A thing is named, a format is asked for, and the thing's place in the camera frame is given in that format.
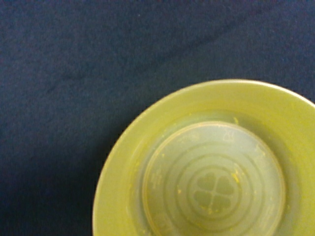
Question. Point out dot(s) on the black tablecloth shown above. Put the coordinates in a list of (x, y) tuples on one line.
[(75, 73)]

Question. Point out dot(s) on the yellow plastic bowl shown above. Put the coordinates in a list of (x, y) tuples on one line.
[(221, 158)]

